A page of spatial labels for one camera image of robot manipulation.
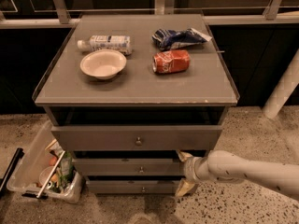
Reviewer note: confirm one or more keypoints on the white bowl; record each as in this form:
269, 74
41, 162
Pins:
103, 64

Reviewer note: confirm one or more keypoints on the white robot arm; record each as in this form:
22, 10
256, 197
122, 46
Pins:
223, 166

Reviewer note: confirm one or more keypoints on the grey drawer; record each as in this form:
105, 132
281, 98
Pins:
133, 187
126, 167
118, 138

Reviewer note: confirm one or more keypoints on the blue crumpled chip bag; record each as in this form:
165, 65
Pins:
171, 39

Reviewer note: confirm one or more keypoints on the red soda can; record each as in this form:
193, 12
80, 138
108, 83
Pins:
172, 61

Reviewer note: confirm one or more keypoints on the grey drawer cabinet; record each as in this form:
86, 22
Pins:
136, 96

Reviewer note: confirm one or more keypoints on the grey top drawer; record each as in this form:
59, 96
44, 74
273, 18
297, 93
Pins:
118, 138

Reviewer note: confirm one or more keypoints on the white cup in bin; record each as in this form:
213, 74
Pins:
45, 174

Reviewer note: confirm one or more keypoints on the green packet in bin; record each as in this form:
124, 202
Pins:
66, 167

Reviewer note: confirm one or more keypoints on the metal railing frame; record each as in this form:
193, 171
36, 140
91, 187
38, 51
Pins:
65, 13

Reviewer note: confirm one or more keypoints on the orange fruit in bin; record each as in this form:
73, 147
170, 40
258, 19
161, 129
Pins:
53, 161

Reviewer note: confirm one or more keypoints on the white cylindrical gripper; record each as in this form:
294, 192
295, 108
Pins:
189, 168

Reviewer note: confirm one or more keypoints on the clear plastic storage bin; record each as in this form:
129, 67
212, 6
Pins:
25, 178

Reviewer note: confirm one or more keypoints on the grey bottom drawer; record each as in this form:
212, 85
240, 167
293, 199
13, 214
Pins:
133, 187

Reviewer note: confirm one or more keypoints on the black bar on floor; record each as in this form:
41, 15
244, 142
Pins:
10, 169

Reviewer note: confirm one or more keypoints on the white plastic bottle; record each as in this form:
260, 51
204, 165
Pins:
120, 43

